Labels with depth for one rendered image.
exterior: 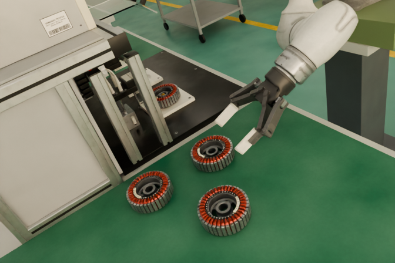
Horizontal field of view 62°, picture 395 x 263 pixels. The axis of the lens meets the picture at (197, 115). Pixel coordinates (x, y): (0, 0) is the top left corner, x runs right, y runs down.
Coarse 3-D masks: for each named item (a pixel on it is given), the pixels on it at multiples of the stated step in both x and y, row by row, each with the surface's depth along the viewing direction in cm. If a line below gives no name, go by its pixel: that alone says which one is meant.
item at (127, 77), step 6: (120, 78) 103; (126, 78) 102; (132, 78) 100; (120, 84) 105; (126, 84) 100; (132, 84) 101; (150, 84) 104; (114, 90) 101; (126, 90) 100; (132, 90) 101; (114, 96) 99; (120, 96) 100; (120, 102) 101; (120, 108) 105
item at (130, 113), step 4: (124, 104) 109; (128, 108) 106; (120, 112) 105; (128, 112) 104; (132, 112) 103; (124, 116) 103; (128, 116) 103; (128, 120) 104; (136, 120) 105; (128, 124) 104; (132, 124) 105; (136, 124) 106; (128, 128) 105; (132, 128) 106
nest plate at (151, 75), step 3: (147, 69) 138; (147, 72) 136; (150, 72) 135; (153, 72) 134; (147, 75) 133; (150, 75) 132; (153, 75) 132; (156, 75) 131; (150, 78) 130; (153, 78) 129; (156, 78) 129; (159, 78) 128; (162, 78) 128; (156, 81) 127; (159, 81) 128; (132, 93) 124; (129, 96) 124
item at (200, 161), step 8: (208, 136) 89; (216, 136) 88; (224, 136) 88; (200, 144) 88; (208, 144) 88; (216, 144) 88; (224, 144) 85; (232, 144) 85; (192, 152) 86; (200, 152) 87; (208, 152) 86; (216, 152) 85; (224, 152) 82; (232, 152) 84; (200, 160) 83; (208, 160) 81; (216, 160) 81; (224, 160) 81; (200, 168) 83; (208, 168) 82; (216, 168) 82
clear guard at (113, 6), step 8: (112, 0) 131; (120, 0) 127; (128, 0) 124; (96, 8) 127; (104, 8) 123; (112, 8) 119; (120, 8) 116; (128, 8) 115; (144, 8) 125; (96, 16) 116; (104, 16) 113
